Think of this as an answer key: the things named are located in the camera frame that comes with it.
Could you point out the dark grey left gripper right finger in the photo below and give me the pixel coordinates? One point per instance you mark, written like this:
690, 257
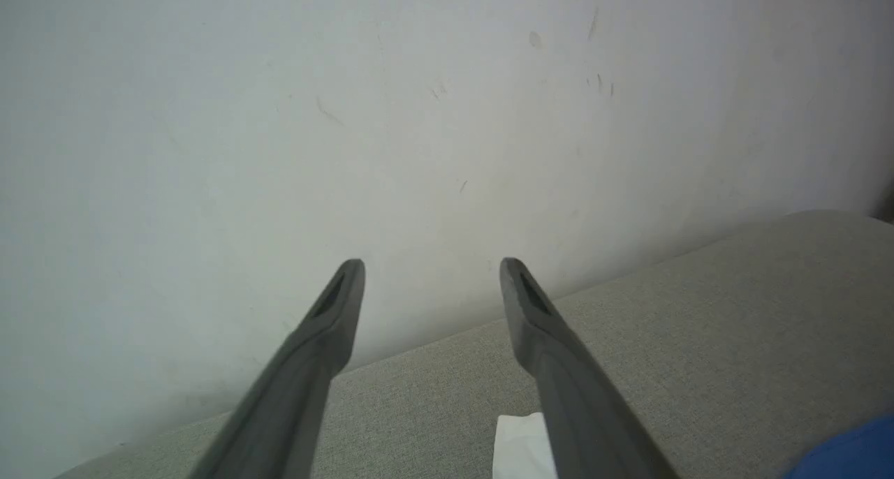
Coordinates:
566, 381

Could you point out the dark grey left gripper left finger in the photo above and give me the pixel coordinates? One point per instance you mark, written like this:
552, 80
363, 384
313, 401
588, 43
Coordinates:
307, 367

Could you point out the blue and white sports jersey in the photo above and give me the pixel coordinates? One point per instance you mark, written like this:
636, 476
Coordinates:
852, 454

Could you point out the grey fabric sofa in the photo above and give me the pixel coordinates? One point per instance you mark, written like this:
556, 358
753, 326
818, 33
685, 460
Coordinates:
698, 325

